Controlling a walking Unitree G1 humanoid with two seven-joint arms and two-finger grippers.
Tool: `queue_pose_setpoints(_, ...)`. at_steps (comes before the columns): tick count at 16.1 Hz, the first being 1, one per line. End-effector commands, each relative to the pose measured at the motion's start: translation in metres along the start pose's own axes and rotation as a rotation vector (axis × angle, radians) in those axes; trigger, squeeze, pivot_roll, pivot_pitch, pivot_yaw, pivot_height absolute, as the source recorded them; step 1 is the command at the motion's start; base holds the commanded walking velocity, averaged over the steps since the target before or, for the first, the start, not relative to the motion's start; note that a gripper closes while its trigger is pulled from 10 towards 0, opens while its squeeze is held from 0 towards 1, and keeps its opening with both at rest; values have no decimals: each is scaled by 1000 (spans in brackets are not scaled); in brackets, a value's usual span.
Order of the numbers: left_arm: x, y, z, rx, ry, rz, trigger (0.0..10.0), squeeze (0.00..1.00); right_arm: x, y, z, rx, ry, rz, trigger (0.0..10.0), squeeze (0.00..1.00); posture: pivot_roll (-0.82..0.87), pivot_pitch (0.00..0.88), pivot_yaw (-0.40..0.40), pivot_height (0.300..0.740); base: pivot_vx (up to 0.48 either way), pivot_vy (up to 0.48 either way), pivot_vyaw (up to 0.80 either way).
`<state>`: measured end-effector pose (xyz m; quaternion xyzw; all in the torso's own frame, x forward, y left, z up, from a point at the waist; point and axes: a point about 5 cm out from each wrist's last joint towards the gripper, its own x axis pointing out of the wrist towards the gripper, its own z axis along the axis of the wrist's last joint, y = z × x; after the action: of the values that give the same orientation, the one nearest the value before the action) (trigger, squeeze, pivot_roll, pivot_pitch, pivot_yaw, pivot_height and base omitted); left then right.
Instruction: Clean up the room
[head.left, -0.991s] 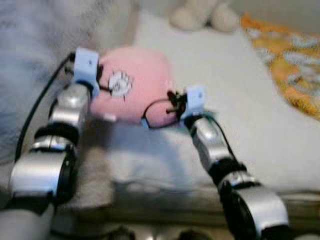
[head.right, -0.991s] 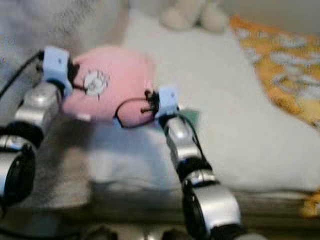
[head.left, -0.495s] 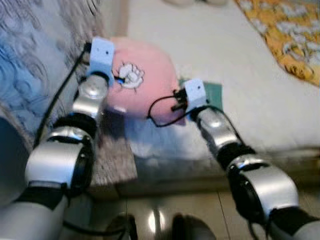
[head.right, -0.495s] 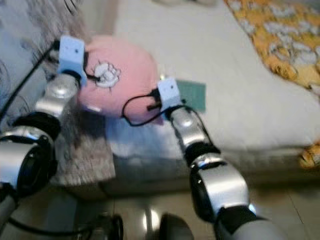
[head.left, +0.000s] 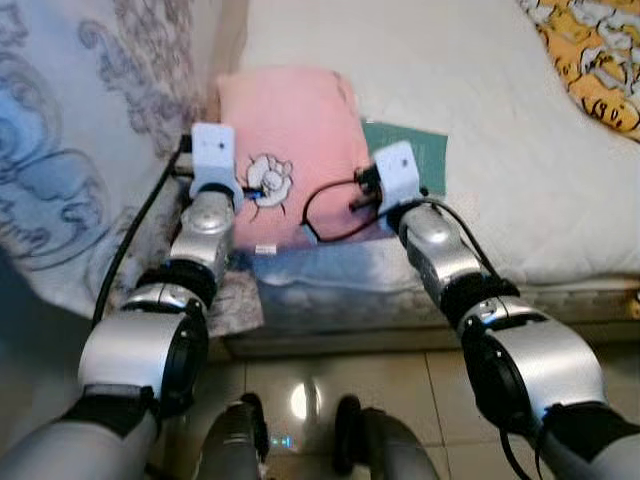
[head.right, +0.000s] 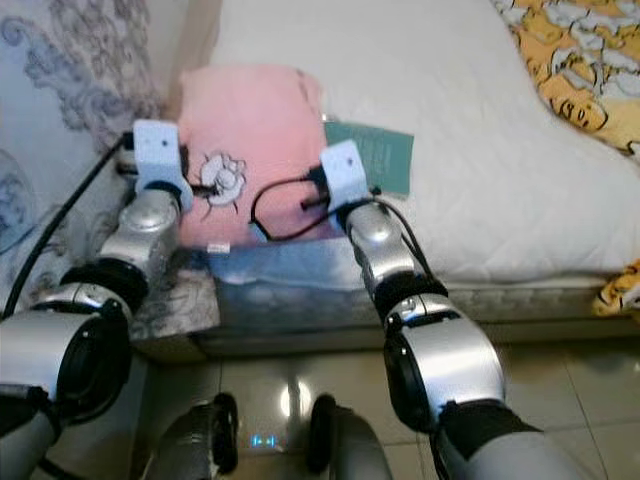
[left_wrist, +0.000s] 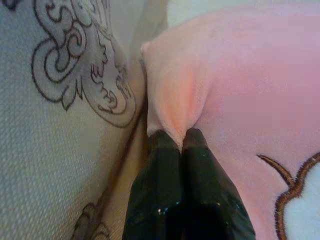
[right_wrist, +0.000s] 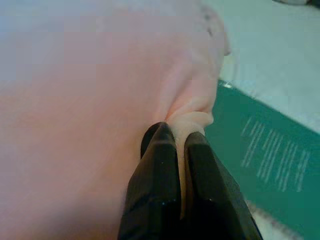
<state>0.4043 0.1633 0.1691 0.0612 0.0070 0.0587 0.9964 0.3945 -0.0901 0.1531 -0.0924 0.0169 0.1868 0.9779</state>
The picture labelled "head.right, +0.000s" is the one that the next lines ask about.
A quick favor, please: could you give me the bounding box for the paperback book with teal back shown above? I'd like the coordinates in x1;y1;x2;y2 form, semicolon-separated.
323;120;416;196

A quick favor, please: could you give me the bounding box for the pink cartoon sheep pillow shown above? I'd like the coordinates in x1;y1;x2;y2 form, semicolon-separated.
178;65;336;251

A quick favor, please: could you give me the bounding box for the yellow cartoon egg print blanket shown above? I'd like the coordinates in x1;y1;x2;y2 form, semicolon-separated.
490;0;640;316

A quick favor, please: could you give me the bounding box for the white quilted mattress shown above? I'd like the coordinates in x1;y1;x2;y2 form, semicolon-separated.
195;0;640;331

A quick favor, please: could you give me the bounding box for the grey floral patterned fabric cover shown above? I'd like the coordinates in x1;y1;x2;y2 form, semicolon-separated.
0;0;221;341

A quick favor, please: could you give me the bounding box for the grey left robot leg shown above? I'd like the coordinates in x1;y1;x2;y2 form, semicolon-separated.
145;393;239;480

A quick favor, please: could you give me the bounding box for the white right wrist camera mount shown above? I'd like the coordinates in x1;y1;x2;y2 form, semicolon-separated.
320;138;376;209

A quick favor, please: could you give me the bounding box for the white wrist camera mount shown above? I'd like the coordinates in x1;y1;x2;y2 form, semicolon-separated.
132;118;191;199
320;138;376;209

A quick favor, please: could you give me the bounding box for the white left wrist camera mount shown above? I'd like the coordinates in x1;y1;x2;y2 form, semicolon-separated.
132;118;191;199

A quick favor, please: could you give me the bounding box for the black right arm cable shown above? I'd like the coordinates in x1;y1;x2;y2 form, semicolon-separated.
248;175;436;281

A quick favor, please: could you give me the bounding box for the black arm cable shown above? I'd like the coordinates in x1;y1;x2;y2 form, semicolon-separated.
248;175;436;281
5;135;141;321

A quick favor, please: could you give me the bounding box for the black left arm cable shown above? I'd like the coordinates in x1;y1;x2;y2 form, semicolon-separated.
5;135;141;321

